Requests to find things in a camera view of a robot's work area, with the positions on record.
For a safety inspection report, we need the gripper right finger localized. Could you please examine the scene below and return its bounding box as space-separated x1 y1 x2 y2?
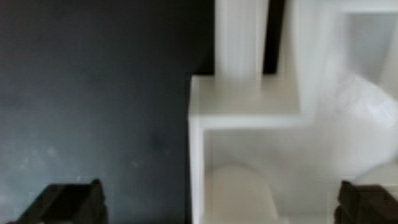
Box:
333 181 398 224

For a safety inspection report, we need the white chair seat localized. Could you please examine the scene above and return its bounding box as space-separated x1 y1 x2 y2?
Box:
188 0 398 224

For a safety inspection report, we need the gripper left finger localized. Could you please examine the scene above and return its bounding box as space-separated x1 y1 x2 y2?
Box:
12 179 106 224

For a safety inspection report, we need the white chair leg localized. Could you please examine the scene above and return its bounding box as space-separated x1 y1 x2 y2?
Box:
205 166 278 224

